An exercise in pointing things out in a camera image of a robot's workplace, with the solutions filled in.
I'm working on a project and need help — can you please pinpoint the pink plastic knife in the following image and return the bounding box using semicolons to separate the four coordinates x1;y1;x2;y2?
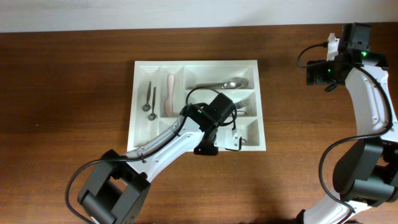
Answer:
165;75;175;117

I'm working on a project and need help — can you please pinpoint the large metal spoon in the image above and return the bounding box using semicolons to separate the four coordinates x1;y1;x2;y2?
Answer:
230;77;249;89
196;80;233;89

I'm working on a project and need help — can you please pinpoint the dark-handled small metal teaspoon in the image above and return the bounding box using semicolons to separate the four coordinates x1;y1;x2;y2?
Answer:
148;87;157;121

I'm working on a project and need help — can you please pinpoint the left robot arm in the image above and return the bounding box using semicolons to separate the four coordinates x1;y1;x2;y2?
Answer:
77;93;235;223

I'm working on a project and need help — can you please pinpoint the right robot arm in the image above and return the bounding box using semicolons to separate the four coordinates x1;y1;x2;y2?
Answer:
295;22;397;223

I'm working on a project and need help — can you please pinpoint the white plastic cutlery tray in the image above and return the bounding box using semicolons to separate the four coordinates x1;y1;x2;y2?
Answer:
127;60;266;151

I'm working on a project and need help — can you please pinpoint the right black cable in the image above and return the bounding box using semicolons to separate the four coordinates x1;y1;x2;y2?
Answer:
296;42;394;215

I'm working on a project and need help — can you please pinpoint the left black camera cable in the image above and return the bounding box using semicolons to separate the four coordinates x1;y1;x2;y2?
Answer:
64;86;239;224

